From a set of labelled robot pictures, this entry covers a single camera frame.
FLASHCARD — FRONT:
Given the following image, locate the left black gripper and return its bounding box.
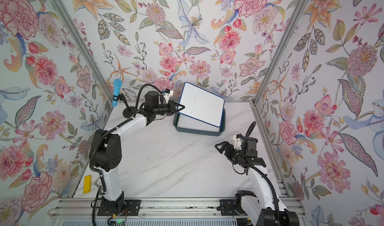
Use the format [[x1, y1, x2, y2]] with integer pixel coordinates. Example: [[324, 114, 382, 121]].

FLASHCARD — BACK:
[[151, 100, 184, 118]]

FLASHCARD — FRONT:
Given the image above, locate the yellow framed whiteboard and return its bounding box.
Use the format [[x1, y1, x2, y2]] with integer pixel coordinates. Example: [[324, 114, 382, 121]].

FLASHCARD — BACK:
[[177, 114, 220, 132]]

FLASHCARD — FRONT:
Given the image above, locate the dark blue framed whiteboard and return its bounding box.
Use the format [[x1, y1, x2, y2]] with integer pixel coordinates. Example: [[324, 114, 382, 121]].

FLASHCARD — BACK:
[[179, 83, 225, 128]]

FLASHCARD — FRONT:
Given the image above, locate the teal plastic storage box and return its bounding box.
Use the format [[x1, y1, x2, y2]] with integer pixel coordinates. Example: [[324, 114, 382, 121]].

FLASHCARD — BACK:
[[173, 109, 226, 137]]

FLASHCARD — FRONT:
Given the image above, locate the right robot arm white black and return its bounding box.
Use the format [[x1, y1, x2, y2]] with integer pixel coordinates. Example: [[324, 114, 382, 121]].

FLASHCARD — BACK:
[[215, 122, 300, 226]]

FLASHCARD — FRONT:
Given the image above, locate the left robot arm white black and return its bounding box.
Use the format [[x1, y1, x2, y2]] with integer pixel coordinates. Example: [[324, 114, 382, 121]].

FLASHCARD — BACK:
[[89, 84, 185, 213]]

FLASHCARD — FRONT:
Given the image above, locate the black microphone stand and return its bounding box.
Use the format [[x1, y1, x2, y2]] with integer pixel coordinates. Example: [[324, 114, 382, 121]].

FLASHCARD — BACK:
[[119, 94, 137, 119]]

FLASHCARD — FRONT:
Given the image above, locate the blue microphone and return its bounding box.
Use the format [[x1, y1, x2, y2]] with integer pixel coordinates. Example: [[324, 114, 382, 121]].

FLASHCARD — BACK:
[[113, 79, 122, 107]]

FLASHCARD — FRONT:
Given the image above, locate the yellow block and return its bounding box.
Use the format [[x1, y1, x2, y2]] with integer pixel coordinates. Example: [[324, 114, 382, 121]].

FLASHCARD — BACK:
[[83, 175, 92, 194]]

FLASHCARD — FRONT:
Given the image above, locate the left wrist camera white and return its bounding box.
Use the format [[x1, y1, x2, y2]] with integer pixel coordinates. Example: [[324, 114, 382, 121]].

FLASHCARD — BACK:
[[162, 89, 174, 104]]

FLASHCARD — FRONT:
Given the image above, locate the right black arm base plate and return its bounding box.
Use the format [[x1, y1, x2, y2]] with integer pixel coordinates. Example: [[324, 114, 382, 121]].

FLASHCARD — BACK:
[[217, 196, 262, 217]]

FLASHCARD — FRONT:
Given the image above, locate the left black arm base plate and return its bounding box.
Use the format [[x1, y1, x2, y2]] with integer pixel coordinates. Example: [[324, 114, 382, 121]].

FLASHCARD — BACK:
[[97, 200, 141, 217]]

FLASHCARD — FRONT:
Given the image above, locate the aluminium mounting rail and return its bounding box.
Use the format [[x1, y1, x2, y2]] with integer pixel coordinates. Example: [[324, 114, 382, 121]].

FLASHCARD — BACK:
[[47, 196, 310, 226]]

